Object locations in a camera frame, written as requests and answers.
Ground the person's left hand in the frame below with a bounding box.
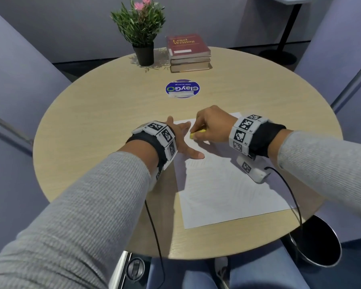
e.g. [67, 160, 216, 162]
[165, 116, 205, 160]

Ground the person's right hand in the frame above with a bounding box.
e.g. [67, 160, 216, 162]
[190, 105, 239, 145]

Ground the white printed paper sheet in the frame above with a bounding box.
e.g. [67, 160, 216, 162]
[172, 112, 299, 230]

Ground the person's left forearm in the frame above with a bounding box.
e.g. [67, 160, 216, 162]
[0, 141, 160, 289]

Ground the person's right forearm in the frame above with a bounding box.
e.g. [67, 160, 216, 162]
[267, 129, 361, 227]

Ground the left wrist marker tracker band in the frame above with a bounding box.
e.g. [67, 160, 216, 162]
[125, 120, 179, 190]

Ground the wrist marker tracker band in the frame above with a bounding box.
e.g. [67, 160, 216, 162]
[228, 114, 287, 184]
[125, 120, 179, 190]

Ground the round blue sticker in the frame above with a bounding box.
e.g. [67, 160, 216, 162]
[165, 80, 201, 99]

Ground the right wrist marker tracker band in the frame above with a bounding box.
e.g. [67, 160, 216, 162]
[228, 114, 287, 184]

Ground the brown thick book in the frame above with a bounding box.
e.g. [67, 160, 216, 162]
[170, 61, 213, 73]

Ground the dark thin book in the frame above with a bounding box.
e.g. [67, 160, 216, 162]
[169, 55, 211, 65]

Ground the red hardcover book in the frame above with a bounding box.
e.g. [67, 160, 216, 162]
[165, 34, 211, 60]

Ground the potted plant with pink flowers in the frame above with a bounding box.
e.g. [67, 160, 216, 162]
[110, 0, 166, 67]

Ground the white shoe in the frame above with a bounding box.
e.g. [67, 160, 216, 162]
[214, 256, 230, 289]

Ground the person's left leg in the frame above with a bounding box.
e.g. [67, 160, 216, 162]
[146, 256, 218, 289]

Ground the person's leg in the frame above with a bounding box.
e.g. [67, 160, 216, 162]
[228, 242, 318, 289]
[146, 256, 218, 289]

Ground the side table with black base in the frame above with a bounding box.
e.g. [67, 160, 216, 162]
[258, 0, 335, 65]

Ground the metal chair leg with caster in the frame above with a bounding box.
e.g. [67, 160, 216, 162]
[108, 250, 147, 289]

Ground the person's right leg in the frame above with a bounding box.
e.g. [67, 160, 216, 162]
[228, 242, 318, 289]

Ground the black metal waste bin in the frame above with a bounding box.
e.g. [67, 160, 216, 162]
[288, 215, 343, 268]

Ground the purple upholstered chair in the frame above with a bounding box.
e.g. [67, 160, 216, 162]
[0, 4, 73, 262]
[294, 0, 361, 289]

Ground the black cable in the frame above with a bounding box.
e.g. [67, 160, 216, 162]
[264, 167, 303, 264]
[144, 199, 166, 289]

